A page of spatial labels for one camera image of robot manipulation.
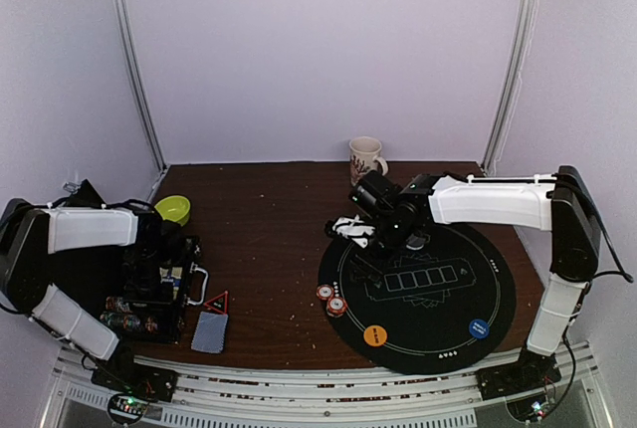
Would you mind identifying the red poker chip stack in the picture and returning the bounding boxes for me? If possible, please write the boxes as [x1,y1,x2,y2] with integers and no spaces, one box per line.
[316,285,334,301]

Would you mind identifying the floral ceramic mug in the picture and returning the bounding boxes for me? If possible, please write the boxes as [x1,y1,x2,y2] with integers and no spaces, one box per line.
[348,136,389,186]

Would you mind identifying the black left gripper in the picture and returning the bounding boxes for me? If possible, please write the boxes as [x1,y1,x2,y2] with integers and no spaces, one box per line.
[121,245,173,323]

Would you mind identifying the black poker chip case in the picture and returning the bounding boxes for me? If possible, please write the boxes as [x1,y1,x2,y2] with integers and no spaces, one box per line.
[64,178,210,345]

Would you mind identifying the black red triangle marker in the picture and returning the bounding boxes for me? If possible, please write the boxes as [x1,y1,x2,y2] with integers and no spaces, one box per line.
[203,291,229,315]

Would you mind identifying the right aluminium frame post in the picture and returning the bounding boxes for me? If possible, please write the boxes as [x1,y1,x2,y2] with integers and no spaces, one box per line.
[481,0,537,175]

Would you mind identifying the green bowl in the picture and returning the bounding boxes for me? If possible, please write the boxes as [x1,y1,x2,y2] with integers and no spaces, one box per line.
[154,195,191,227]

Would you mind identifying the blue small blind button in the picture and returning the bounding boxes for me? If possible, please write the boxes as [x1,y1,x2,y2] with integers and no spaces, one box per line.
[469,319,490,339]

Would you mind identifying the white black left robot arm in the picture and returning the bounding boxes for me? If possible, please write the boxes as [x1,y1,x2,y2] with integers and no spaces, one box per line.
[1,198,196,399]

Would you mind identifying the round black poker mat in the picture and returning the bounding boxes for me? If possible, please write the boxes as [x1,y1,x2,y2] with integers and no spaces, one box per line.
[318,224,517,374]

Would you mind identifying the aluminium frame post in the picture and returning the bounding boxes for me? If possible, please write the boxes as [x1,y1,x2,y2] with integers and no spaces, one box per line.
[481,0,537,175]
[112,0,167,172]

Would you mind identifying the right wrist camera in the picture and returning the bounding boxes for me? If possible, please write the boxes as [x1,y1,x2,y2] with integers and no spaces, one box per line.
[325,215,375,249]

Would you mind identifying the aluminium front rail base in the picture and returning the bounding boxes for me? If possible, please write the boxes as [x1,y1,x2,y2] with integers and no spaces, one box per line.
[42,340,616,428]

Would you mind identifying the blue playing card deck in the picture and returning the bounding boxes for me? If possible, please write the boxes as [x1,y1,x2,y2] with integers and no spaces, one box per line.
[191,312,229,354]

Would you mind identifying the left aluminium frame post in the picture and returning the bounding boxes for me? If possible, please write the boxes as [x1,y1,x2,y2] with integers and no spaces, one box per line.
[112,0,167,172]

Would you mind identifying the clear dealer button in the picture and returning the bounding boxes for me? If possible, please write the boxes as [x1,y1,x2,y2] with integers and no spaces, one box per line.
[405,233,430,251]

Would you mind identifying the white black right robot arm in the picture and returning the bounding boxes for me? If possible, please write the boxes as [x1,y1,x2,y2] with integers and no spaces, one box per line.
[332,165,610,399]

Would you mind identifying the orange big blind button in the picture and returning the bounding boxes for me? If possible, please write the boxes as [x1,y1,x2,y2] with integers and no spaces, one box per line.
[362,324,388,347]

